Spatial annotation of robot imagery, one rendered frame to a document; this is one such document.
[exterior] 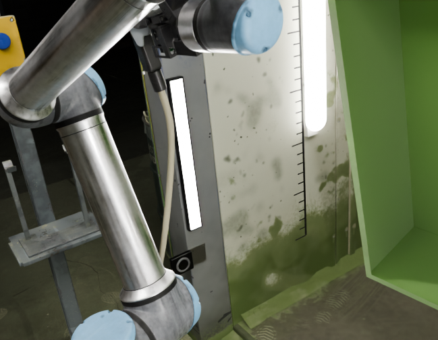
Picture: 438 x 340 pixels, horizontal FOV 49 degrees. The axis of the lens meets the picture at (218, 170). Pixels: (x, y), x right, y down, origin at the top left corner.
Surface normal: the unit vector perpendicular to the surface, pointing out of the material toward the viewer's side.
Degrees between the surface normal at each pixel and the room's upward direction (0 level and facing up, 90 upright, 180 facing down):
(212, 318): 90
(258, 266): 90
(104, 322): 5
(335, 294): 0
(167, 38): 88
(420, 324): 0
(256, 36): 94
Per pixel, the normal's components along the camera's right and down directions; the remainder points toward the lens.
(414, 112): -0.73, 0.51
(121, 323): -0.15, -0.88
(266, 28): 0.65, 0.30
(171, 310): 0.59, -0.03
